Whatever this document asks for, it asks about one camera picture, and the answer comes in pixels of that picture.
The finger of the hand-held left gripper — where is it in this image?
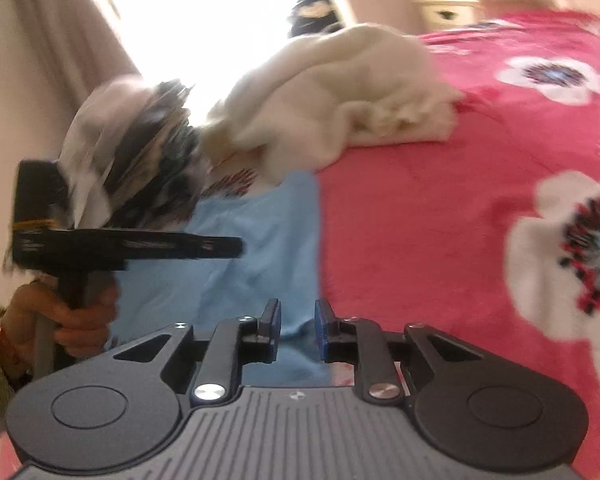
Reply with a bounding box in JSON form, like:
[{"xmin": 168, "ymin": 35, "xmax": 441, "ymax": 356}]
[{"xmin": 126, "ymin": 231, "xmax": 244, "ymax": 263}]

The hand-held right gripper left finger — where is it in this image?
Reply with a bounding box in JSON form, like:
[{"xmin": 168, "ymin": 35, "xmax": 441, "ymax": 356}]
[{"xmin": 114, "ymin": 299, "xmax": 282, "ymax": 406}]

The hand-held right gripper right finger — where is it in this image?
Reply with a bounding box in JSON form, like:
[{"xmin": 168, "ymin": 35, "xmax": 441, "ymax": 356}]
[{"xmin": 314, "ymin": 299, "xmax": 483, "ymax": 404}]

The light blue shirt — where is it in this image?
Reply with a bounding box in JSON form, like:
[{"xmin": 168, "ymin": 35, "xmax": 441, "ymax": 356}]
[{"xmin": 105, "ymin": 170, "xmax": 353, "ymax": 388}]

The person's left hand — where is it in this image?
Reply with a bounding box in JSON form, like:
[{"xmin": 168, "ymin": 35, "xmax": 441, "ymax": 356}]
[{"xmin": 5, "ymin": 282, "xmax": 120, "ymax": 361}]

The white crumpled cloth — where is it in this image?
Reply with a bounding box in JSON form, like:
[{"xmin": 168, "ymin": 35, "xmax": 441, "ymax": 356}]
[{"xmin": 62, "ymin": 80, "xmax": 151, "ymax": 231}]

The black and white patterned cloth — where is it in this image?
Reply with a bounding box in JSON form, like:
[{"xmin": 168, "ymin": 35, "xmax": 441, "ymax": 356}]
[{"xmin": 62, "ymin": 77, "xmax": 261, "ymax": 231}]

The beige curtain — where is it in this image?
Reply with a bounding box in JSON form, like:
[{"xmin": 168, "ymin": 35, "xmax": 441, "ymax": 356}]
[{"xmin": 5, "ymin": 0, "xmax": 141, "ymax": 126}]

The pink floral blanket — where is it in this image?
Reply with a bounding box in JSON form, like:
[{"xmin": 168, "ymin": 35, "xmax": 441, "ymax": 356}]
[{"xmin": 0, "ymin": 10, "xmax": 600, "ymax": 480}]

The cream fleece blanket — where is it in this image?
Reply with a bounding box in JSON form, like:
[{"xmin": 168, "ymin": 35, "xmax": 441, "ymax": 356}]
[{"xmin": 200, "ymin": 22, "xmax": 465, "ymax": 188}]

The cream nightstand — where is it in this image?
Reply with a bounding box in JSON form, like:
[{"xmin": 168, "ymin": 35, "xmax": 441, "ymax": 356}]
[{"xmin": 412, "ymin": 0, "xmax": 483, "ymax": 30}]

